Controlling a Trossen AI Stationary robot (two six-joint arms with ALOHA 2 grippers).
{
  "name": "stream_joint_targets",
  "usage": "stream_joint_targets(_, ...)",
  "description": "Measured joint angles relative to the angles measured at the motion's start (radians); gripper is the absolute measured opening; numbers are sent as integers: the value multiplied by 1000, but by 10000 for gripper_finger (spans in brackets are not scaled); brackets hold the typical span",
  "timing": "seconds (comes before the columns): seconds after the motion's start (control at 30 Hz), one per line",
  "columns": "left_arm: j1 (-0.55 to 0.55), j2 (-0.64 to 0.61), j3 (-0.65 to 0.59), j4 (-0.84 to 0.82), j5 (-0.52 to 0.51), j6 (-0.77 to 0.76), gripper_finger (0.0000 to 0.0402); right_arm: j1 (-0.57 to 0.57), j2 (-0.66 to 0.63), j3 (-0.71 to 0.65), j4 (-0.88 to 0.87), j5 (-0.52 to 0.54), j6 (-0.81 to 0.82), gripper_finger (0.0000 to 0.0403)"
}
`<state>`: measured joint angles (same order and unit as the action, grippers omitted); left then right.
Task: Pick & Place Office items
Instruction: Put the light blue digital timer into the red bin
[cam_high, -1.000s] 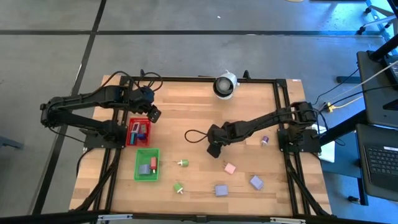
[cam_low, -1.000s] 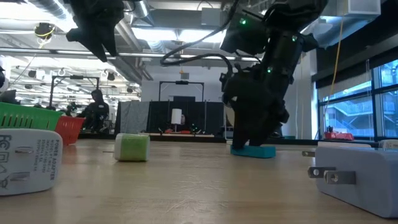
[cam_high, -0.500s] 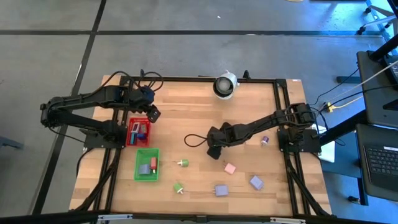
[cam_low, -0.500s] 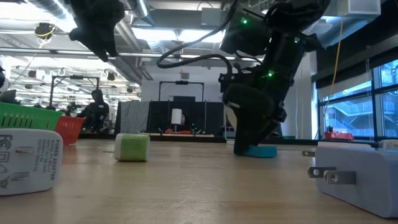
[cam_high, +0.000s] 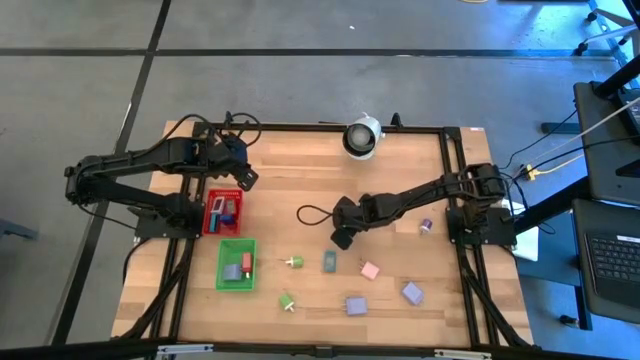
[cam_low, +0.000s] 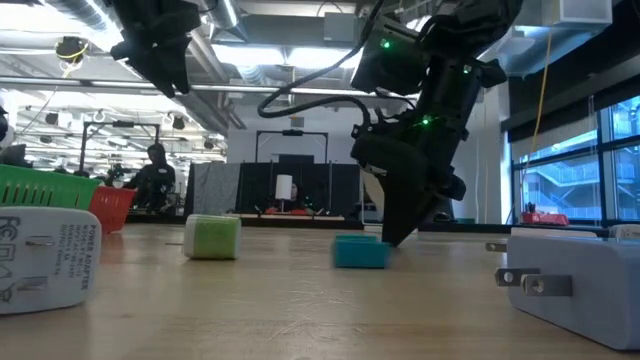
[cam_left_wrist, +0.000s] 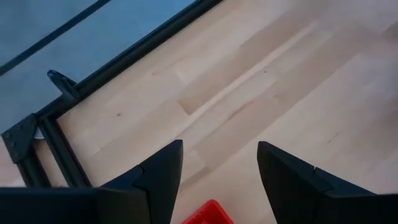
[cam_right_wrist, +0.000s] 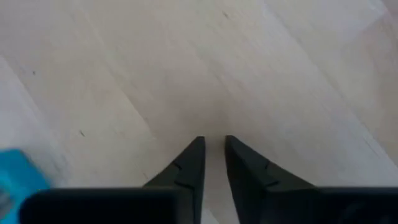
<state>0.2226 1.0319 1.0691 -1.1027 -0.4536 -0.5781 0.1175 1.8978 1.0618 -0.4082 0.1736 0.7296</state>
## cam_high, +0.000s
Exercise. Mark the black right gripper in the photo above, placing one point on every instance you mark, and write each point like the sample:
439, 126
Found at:
352, 212

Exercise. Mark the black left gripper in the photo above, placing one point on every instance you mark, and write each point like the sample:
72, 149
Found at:
231, 155

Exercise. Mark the teal rectangular device dark face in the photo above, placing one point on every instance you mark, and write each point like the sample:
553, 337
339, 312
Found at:
329, 261

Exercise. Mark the pink wall charger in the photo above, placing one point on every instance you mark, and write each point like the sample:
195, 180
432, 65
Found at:
370, 271

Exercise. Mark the dark blue rectangular block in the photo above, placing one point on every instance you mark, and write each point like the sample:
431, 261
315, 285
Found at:
226, 219

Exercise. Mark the light blue rectangular block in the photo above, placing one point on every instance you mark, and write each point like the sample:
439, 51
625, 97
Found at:
214, 223

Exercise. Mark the red wall charger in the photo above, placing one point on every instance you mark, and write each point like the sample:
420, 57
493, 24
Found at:
247, 262

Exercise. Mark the lavender wall charger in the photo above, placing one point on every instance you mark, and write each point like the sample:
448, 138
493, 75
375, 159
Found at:
357, 306
413, 293
231, 272

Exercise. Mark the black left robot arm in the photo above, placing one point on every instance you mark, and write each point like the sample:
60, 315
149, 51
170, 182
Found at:
125, 160

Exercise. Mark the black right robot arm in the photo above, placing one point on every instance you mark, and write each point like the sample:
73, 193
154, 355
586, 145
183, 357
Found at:
425, 192

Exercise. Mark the office chair base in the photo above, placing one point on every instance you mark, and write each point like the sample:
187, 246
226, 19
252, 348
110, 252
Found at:
607, 35

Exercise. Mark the red plastic basket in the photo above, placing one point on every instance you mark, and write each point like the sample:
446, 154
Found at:
225, 192

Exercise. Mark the small green plug adapter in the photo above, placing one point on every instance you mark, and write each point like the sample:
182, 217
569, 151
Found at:
286, 301
297, 262

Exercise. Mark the green plastic basket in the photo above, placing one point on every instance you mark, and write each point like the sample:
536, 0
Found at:
230, 247

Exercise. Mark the small purple plug adapter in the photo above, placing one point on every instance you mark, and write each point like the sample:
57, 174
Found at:
426, 225

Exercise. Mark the white desk lamp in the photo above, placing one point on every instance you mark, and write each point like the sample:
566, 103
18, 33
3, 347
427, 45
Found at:
360, 137

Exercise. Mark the black crossbar silver brackets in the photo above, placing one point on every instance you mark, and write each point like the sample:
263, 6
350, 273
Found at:
320, 351

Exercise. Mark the white paper sheet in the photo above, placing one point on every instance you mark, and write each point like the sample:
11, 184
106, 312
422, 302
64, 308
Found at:
527, 245

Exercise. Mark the grey floor fixture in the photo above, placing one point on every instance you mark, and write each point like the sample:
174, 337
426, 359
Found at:
15, 229

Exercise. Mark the black laptop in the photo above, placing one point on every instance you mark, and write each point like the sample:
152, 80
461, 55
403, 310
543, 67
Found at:
615, 260

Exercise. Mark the black side desk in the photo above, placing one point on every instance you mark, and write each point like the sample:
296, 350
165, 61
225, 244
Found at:
605, 150

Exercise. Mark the black rail clamp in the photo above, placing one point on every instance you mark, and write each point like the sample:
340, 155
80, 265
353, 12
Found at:
229, 118
396, 120

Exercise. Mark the black stand post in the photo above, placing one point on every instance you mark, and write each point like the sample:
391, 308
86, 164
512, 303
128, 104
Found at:
550, 205
620, 80

